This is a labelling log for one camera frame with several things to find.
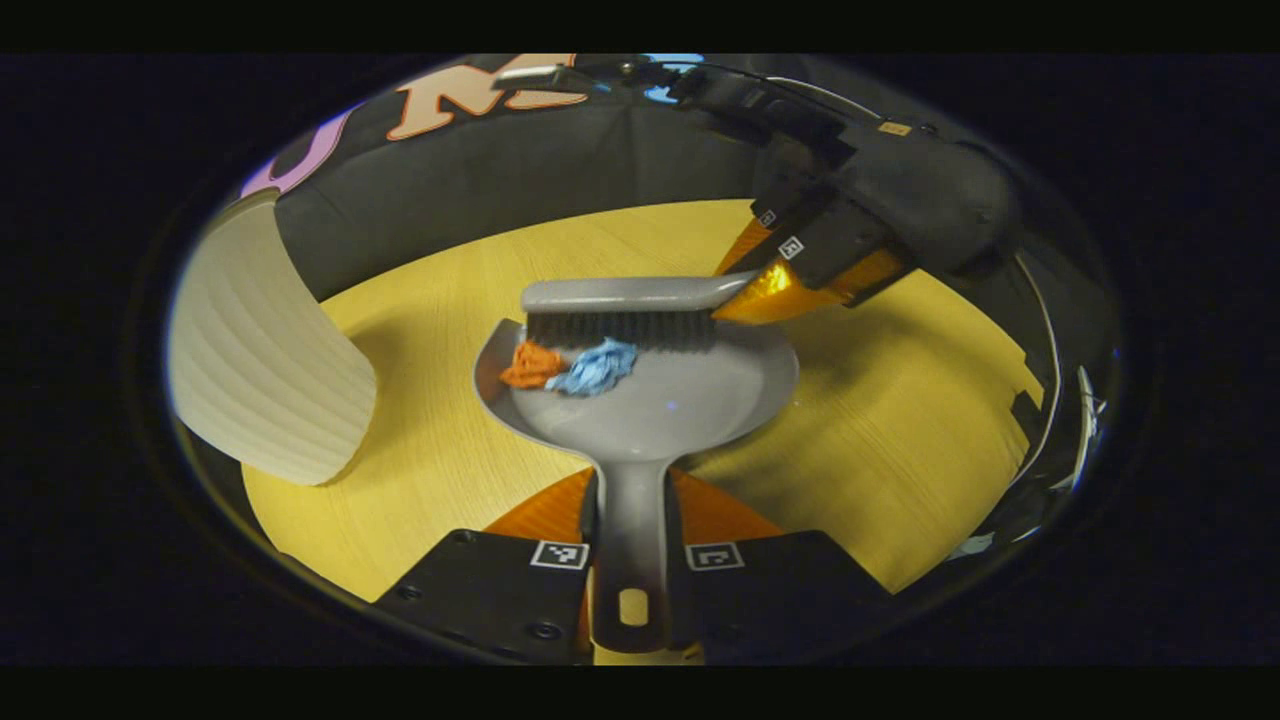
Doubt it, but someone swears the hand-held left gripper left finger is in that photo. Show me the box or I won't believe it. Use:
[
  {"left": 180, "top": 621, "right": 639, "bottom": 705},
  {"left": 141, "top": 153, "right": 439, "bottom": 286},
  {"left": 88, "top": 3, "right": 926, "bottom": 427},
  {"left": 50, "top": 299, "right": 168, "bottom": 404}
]
[{"left": 375, "top": 468, "right": 599, "bottom": 666}]

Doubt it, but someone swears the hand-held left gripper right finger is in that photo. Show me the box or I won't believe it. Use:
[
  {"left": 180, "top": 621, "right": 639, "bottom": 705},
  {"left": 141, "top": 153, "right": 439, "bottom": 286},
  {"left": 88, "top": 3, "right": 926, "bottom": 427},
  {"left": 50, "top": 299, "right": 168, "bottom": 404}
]
[{"left": 665, "top": 468, "right": 896, "bottom": 666}]

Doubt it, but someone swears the small grey broom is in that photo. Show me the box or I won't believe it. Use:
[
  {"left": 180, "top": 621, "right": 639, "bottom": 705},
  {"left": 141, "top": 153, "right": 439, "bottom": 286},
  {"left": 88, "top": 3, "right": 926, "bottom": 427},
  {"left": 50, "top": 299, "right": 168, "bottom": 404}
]
[{"left": 520, "top": 272, "right": 761, "bottom": 353}]

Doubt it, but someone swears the grey plastic dustpan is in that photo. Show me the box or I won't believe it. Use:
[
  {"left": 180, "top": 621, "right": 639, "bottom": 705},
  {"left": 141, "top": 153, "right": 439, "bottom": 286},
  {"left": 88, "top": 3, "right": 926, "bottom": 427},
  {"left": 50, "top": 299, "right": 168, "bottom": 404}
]
[{"left": 473, "top": 318, "right": 801, "bottom": 656}]

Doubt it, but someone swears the blue wrapper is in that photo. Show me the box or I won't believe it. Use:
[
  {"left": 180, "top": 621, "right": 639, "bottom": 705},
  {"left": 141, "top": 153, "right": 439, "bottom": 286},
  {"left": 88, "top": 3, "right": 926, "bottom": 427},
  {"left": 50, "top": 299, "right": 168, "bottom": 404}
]
[{"left": 547, "top": 337, "right": 638, "bottom": 397}]

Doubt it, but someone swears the orange wrapper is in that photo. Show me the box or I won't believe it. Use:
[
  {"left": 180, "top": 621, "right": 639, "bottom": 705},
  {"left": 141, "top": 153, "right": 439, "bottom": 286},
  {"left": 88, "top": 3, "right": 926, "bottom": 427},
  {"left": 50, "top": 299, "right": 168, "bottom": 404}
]
[{"left": 500, "top": 340, "right": 569, "bottom": 391}]

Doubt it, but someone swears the white ribbed garbage bin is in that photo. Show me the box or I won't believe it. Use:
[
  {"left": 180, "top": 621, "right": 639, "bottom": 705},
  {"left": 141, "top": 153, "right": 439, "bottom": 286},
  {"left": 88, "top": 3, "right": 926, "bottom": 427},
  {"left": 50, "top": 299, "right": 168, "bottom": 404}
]
[{"left": 165, "top": 195, "right": 379, "bottom": 488}]

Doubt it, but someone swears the wooden desktop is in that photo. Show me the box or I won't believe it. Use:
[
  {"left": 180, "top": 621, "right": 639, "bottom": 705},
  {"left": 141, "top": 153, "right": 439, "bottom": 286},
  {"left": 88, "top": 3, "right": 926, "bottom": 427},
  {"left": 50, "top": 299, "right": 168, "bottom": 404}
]
[{"left": 240, "top": 198, "right": 1046, "bottom": 606}]

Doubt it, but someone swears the black backdrop cloth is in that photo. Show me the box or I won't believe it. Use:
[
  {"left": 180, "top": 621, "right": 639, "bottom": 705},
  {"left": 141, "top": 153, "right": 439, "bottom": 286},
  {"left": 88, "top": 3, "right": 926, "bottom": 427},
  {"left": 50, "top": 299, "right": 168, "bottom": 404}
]
[{"left": 235, "top": 55, "right": 1101, "bottom": 481}]

